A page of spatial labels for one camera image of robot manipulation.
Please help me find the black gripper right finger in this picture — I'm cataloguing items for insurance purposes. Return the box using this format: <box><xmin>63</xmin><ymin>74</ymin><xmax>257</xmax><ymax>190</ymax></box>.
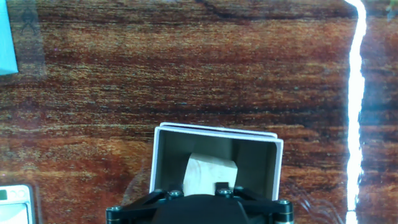
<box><xmin>214</xmin><ymin>182</ymin><xmax>295</xmax><ymax>224</ymax></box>

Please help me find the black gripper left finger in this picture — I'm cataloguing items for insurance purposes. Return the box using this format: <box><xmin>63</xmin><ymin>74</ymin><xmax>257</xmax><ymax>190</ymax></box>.
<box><xmin>105</xmin><ymin>188</ymin><xmax>185</xmax><ymax>224</ymax></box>

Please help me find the light wooden cube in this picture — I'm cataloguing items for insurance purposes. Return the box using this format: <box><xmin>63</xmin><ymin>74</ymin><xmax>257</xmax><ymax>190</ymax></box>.
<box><xmin>182</xmin><ymin>152</ymin><xmax>239</xmax><ymax>197</ymax></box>

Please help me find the pink cardboard box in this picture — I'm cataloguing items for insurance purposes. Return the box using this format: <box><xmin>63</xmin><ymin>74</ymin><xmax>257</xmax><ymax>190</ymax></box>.
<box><xmin>149</xmin><ymin>122</ymin><xmax>284</xmax><ymax>202</ymax></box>

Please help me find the deep light blue box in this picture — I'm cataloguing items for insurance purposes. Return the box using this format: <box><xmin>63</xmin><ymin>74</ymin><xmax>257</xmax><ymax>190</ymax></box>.
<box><xmin>0</xmin><ymin>0</ymin><xmax>19</xmax><ymax>76</ymax></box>

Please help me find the silver digital scale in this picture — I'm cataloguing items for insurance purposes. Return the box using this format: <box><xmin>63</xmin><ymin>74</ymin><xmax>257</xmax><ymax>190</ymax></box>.
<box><xmin>0</xmin><ymin>184</ymin><xmax>35</xmax><ymax>224</ymax></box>

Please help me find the wood grain table mat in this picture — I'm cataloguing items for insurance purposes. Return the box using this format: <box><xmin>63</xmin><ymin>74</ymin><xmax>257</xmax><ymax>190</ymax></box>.
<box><xmin>0</xmin><ymin>0</ymin><xmax>398</xmax><ymax>224</ymax></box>

